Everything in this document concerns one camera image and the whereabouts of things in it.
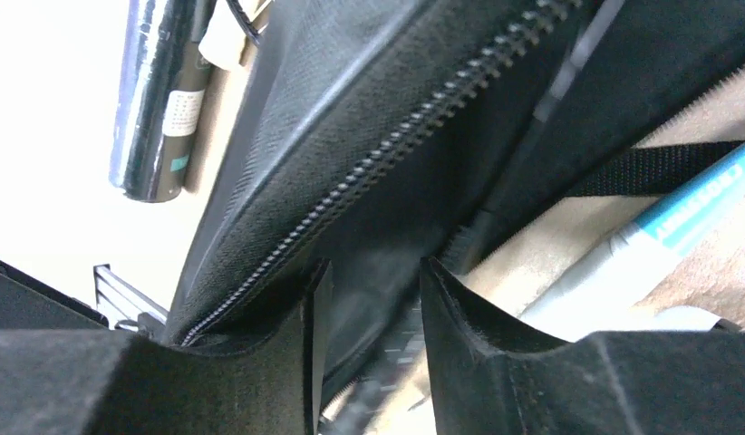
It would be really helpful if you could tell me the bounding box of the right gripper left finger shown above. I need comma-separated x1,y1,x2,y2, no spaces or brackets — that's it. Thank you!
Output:
0,261,332,434

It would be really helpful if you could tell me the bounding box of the black badminton racket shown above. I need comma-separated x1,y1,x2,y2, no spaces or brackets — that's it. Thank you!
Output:
319,297,425,434

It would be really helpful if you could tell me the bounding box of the black Crossway racket bag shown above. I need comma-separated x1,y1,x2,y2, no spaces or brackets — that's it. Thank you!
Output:
163,1,745,397

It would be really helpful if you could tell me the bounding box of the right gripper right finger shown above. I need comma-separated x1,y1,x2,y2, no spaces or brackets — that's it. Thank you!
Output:
420,258,745,434

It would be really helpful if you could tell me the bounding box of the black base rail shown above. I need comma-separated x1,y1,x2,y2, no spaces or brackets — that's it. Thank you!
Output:
0,256,169,332

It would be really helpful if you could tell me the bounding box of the black shuttlecock tube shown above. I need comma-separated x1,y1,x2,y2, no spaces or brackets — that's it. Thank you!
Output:
109,0,215,203

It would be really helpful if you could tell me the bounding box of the white racket handle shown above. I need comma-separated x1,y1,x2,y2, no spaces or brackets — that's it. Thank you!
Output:
519,142,745,342

